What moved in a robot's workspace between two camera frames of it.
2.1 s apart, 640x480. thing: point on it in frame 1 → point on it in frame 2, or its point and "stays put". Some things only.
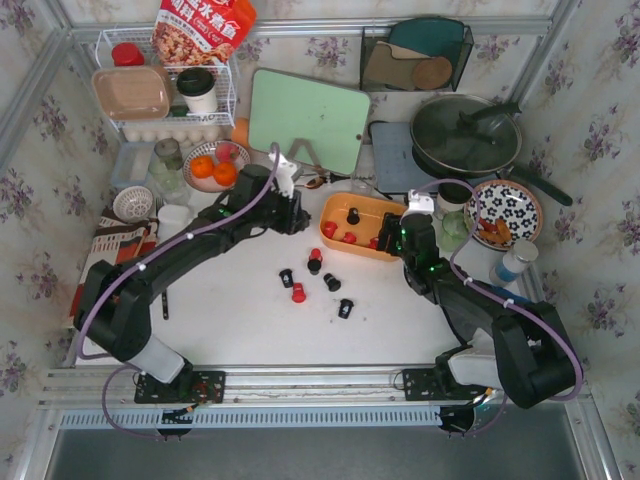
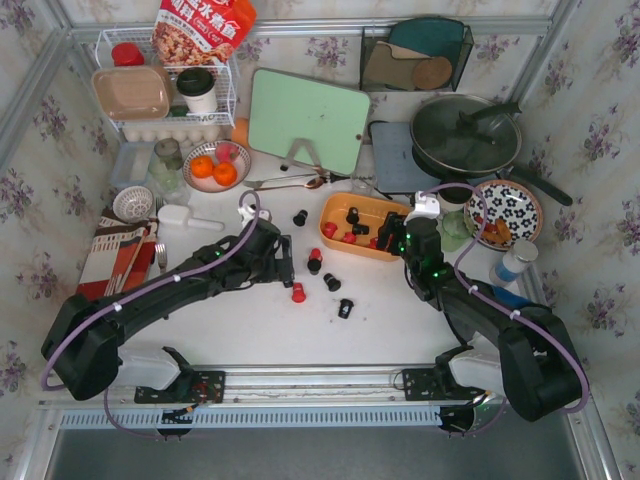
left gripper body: x=292 y=214 → x=286 y=260
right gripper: x=391 y=235 stays put
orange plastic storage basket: x=350 y=224 stays put
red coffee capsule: x=349 y=237 stays put
